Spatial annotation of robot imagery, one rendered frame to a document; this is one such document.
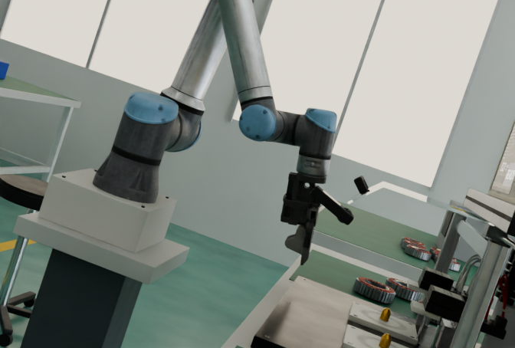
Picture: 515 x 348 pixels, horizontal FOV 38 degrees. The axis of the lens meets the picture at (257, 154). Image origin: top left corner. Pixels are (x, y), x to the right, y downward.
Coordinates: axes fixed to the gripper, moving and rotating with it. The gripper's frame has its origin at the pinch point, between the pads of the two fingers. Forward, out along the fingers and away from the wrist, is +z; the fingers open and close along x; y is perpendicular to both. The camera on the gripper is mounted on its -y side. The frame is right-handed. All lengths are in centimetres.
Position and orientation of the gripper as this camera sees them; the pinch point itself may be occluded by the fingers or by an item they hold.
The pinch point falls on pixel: (305, 260)
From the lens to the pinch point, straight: 179.5
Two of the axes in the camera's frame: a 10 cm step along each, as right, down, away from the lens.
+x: -1.4, 0.9, -9.9
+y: -9.8, -1.8, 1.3
